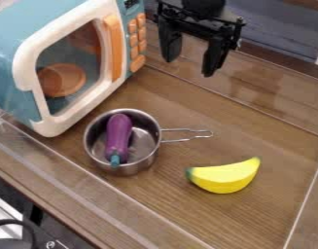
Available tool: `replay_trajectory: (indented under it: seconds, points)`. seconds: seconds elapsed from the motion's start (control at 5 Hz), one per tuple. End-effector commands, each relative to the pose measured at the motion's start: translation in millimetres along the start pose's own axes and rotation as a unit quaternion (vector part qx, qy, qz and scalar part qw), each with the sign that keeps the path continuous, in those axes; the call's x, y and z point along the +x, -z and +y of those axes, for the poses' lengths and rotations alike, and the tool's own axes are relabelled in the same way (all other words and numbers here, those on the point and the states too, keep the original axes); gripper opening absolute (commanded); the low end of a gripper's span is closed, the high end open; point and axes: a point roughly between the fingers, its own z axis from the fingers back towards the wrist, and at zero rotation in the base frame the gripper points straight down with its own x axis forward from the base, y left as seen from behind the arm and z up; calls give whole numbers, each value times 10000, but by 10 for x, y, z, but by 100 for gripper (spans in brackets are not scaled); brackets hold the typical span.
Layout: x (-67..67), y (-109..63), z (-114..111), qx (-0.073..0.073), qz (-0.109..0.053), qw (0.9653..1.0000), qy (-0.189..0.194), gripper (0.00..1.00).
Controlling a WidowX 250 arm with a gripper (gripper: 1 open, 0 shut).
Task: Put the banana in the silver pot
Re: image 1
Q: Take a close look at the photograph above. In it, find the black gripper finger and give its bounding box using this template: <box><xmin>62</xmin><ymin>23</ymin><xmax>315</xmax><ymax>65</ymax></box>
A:
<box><xmin>202</xmin><ymin>35</ymin><xmax>232</xmax><ymax>77</ymax></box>
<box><xmin>159</xmin><ymin>18</ymin><xmax>182</xmax><ymax>62</ymax></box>

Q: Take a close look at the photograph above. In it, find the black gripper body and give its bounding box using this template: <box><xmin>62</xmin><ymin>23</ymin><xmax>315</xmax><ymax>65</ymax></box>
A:
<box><xmin>157</xmin><ymin>0</ymin><xmax>246</xmax><ymax>44</ymax></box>

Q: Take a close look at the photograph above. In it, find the yellow toy banana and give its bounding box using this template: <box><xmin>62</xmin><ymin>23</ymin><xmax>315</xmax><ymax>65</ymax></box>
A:
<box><xmin>186</xmin><ymin>157</ymin><xmax>261</xmax><ymax>194</ymax></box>

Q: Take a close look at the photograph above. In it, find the blue toy microwave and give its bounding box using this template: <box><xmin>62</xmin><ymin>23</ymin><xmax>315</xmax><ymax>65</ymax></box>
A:
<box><xmin>0</xmin><ymin>0</ymin><xmax>147</xmax><ymax>137</ymax></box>

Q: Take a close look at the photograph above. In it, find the orange microwave turntable plate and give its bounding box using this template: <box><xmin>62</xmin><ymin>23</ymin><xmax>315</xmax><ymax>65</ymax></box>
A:
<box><xmin>38</xmin><ymin>63</ymin><xmax>86</xmax><ymax>98</ymax></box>

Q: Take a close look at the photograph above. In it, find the purple toy eggplant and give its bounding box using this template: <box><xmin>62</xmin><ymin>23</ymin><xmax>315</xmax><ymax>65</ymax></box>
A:
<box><xmin>106</xmin><ymin>114</ymin><xmax>133</xmax><ymax>168</ymax></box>

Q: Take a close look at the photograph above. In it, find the black device with knob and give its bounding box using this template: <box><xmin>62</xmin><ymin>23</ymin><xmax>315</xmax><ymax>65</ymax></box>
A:
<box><xmin>0</xmin><ymin>220</ymin><xmax>87</xmax><ymax>249</ymax></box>

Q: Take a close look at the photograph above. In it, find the silver pot with wire handle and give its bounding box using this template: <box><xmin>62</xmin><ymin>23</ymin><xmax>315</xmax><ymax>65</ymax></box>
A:
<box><xmin>83</xmin><ymin>108</ymin><xmax>213</xmax><ymax>176</ymax></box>

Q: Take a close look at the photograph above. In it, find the black cable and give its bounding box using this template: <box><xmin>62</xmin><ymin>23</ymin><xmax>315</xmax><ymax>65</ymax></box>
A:
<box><xmin>0</xmin><ymin>219</ymin><xmax>36</xmax><ymax>249</ymax></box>

